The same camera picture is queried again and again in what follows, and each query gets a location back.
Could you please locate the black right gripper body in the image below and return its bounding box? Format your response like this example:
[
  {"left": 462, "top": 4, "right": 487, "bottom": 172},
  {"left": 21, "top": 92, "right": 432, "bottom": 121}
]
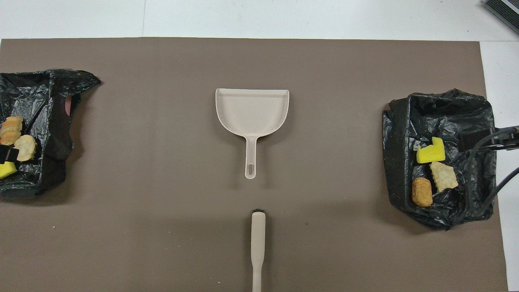
[{"left": 491, "top": 127, "right": 519, "bottom": 151}]

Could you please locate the small yellow green sponge piece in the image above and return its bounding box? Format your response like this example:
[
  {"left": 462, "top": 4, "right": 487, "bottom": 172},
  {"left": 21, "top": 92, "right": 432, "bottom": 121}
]
[{"left": 0, "top": 161, "right": 18, "bottom": 180}]

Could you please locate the pale bread piece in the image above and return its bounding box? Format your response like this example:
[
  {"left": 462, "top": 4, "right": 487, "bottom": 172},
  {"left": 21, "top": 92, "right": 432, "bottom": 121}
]
[
  {"left": 14, "top": 135, "right": 37, "bottom": 162},
  {"left": 0, "top": 116, "right": 24, "bottom": 146}
]

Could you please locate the notched yellow sponge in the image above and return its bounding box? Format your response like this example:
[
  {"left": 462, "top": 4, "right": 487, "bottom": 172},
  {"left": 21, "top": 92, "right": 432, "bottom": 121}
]
[{"left": 416, "top": 137, "right": 446, "bottom": 164}]

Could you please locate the striped croissant piece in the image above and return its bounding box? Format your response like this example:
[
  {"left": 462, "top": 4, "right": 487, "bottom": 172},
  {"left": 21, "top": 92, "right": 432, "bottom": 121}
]
[{"left": 429, "top": 161, "right": 459, "bottom": 193}]

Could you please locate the brown cork shaped roll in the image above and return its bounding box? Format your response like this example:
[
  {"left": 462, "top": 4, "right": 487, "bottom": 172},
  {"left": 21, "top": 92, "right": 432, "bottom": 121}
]
[{"left": 412, "top": 177, "right": 433, "bottom": 208}]

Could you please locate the beige plastic dustpan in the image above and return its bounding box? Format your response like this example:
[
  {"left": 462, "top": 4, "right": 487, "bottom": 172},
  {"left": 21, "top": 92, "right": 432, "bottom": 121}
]
[{"left": 215, "top": 88, "right": 290, "bottom": 179}]

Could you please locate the beige hand brush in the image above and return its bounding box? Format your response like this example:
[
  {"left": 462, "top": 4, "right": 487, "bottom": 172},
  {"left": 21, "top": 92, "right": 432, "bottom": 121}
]
[{"left": 251, "top": 209, "right": 266, "bottom": 292}]

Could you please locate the black bag lined pink bin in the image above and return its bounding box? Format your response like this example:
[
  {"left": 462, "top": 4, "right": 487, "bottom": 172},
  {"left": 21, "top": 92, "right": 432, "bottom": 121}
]
[{"left": 0, "top": 68, "right": 102, "bottom": 198}]

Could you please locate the dark ribbed panel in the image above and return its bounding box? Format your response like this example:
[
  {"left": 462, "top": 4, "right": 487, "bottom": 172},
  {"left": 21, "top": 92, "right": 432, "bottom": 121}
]
[{"left": 484, "top": 0, "right": 519, "bottom": 35}]

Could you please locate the brown table mat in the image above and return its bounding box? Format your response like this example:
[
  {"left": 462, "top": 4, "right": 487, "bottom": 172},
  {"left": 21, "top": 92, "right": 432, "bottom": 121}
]
[{"left": 0, "top": 37, "right": 508, "bottom": 292}]

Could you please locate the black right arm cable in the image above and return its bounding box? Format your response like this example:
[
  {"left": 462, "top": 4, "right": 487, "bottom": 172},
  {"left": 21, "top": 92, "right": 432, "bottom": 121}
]
[{"left": 456, "top": 136, "right": 519, "bottom": 225}]

